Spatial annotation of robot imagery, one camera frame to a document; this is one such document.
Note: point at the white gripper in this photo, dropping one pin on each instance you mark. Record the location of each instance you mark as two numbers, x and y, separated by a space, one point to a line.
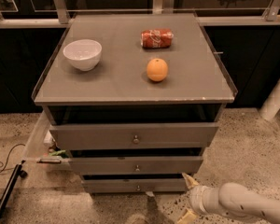
197 198

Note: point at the grey bottom drawer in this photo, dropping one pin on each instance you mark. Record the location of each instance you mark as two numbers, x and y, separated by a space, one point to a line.
134 185

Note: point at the grey drawer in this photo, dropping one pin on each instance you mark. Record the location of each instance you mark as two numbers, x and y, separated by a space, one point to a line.
137 165
134 185
133 136

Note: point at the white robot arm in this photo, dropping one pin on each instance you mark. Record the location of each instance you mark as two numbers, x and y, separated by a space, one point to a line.
240 177

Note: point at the grey middle drawer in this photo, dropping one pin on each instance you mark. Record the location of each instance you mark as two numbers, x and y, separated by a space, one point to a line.
137 165

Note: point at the grey drawer cabinet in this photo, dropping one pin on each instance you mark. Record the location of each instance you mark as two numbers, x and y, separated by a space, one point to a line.
118 91

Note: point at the grey top drawer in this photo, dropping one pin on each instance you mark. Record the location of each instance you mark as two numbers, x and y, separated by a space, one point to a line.
133 136

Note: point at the orange fruit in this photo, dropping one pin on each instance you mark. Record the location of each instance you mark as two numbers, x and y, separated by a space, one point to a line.
157 70

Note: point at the clear plastic storage bin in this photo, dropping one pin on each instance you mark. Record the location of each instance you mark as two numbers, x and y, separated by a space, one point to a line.
36 150

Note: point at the red soda can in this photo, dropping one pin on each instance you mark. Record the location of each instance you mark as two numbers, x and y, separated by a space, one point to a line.
156 38

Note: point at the white ceramic bowl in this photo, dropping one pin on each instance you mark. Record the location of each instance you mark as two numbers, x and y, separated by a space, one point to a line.
83 54

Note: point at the black stand leg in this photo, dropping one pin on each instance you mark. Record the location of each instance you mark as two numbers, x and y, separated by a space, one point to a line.
17 172

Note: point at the metal railing frame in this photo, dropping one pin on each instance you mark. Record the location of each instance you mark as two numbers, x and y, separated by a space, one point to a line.
56 13

